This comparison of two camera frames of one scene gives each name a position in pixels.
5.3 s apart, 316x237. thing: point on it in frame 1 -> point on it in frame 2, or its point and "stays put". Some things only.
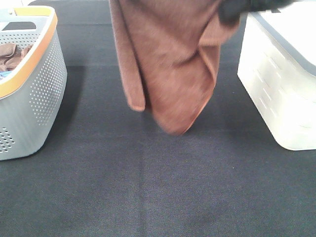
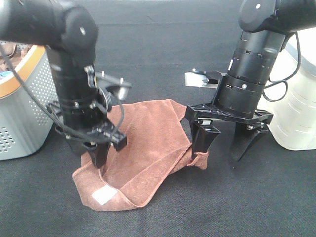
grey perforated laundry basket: x=30 y=97 stays put
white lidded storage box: x=277 y=69 stays put
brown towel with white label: x=170 y=51 -> x=158 y=140
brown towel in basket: x=10 y=56 stays put
